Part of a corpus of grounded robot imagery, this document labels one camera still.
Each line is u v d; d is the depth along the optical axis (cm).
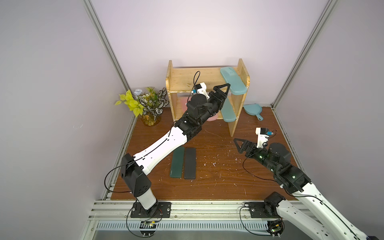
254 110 119
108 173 43
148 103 90
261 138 61
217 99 56
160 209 73
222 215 73
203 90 61
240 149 61
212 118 85
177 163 87
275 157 51
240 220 68
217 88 57
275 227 70
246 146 61
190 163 88
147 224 72
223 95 56
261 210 72
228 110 89
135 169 42
